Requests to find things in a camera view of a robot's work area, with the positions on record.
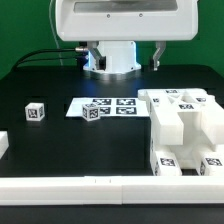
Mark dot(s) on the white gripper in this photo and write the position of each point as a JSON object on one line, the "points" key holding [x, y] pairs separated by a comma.
{"points": [[116, 20]]}

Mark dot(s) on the white chair back assembly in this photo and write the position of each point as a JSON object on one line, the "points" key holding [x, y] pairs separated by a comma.
{"points": [[179, 116]]}

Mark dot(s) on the white tagged cube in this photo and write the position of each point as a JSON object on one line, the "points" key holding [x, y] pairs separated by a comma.
{"points": [[90, 112]]}

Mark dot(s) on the white chair seat frame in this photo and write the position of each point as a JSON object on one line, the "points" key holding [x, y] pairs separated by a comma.
{"points": [[186, 154]]}

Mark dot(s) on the small white tagged block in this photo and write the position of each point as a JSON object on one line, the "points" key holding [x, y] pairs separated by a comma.
{"points": [[35, 111]]}

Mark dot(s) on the white sheet with tags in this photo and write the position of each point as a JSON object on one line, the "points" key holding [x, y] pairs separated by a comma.
{"points": [[110, 107]]}

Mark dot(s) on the white part at left edge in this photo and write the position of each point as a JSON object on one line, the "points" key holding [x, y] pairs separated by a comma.
{"points": [[4, 144]]}

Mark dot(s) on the white front barrier rail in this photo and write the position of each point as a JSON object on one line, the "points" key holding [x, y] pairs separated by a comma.
{"points": [[112, 190]]}

